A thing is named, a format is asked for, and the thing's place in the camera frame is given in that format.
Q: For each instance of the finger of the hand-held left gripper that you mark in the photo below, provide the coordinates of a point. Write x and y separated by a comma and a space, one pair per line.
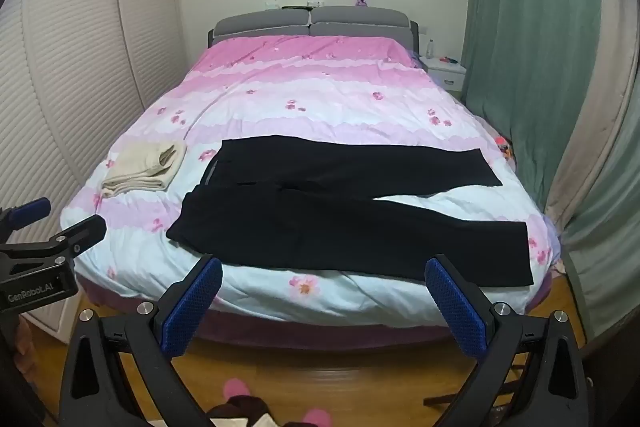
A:
75, 237
30, 211

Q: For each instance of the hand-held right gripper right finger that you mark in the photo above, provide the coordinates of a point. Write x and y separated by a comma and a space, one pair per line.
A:
455, 302

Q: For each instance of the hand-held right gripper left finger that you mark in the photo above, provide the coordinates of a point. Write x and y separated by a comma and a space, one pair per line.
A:
195, 302

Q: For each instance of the black pants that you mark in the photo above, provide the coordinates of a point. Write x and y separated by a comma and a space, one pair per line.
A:
310, 217

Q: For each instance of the pink slipper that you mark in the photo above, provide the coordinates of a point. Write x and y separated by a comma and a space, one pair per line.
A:
316, 418
236, 388

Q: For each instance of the folded beige garment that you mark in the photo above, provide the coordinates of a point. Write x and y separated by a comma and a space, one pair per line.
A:
142, 167

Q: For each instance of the white louvered wardrobe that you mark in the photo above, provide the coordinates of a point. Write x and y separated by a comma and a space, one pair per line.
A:
75, 82

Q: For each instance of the beige curtain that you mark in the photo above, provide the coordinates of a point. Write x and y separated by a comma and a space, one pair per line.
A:
595, 132

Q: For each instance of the white nightstand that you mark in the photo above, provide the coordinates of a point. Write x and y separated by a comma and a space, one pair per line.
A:
445, 72

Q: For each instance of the clear bottle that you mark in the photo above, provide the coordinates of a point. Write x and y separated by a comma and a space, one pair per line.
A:
430, 48

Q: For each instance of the green curtain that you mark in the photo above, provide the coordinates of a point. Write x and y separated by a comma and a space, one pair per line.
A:
525, 32

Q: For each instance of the bed with grey headboard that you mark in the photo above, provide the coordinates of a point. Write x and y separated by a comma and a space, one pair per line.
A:
350, 19

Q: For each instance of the dark flat book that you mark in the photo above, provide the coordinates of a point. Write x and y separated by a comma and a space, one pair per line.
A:
296, 7

